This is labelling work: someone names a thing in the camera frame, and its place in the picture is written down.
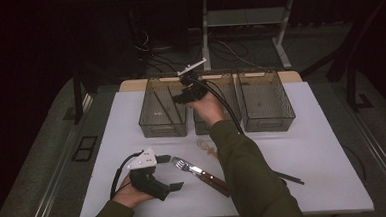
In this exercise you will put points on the person's right hand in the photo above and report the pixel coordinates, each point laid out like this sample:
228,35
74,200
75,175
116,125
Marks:
209,109

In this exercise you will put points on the transparent brown plastic bin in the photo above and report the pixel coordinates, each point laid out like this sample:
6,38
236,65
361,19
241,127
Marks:
264,101
155,132
202,129

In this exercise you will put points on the black metal stand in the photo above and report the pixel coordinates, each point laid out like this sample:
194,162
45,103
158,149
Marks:
77,94
351,86

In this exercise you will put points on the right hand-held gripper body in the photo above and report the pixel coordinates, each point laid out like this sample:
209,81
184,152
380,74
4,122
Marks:
195,90

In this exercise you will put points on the white table mat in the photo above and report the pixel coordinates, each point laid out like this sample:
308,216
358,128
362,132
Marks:
309,132

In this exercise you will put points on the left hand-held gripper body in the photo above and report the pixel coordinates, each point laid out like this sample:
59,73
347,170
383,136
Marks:
148,184

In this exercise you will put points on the person's left hand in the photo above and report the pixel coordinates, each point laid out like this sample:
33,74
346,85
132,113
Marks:
129,197

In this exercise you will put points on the black chopstick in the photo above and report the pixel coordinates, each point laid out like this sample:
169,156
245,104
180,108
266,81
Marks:
291,180

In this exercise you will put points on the wooden spoon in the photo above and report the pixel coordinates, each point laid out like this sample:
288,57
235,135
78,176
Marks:
202,143

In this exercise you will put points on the aluminium rail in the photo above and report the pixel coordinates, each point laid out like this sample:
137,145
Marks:
384,157
53,182

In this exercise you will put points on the white desk frame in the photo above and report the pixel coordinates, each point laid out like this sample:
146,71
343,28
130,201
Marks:
205,37

